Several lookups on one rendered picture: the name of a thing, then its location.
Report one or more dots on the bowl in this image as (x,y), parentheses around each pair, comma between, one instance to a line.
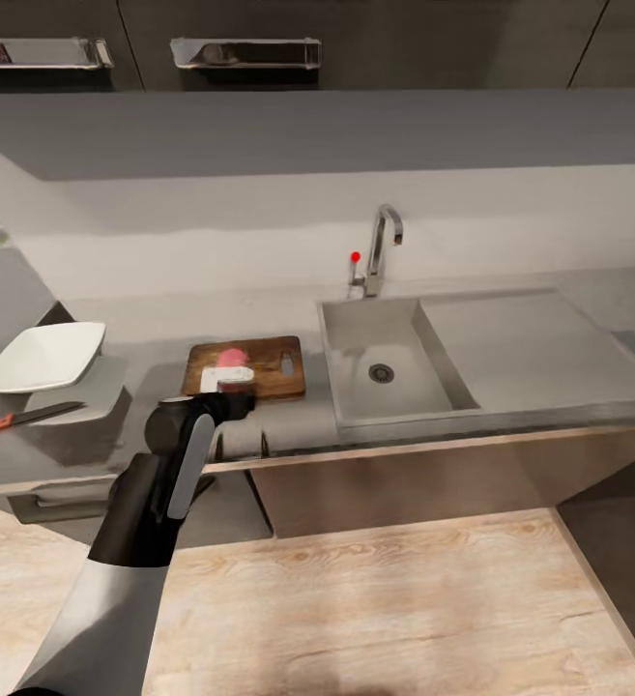
(50,357)

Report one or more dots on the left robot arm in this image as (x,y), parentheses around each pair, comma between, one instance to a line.
(99,645)

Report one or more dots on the dishwasher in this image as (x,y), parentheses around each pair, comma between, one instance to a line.
(225,507)

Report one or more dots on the vidalia onion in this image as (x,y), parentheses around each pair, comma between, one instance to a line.
(232,357)

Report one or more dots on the parer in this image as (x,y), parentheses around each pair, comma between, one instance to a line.
(9,420)

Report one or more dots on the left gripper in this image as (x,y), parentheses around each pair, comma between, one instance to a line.
(233,406)

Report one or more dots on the cutting board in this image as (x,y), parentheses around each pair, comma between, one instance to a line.
(265,361)

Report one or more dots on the drop in sink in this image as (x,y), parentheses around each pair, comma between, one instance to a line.
(448,355)

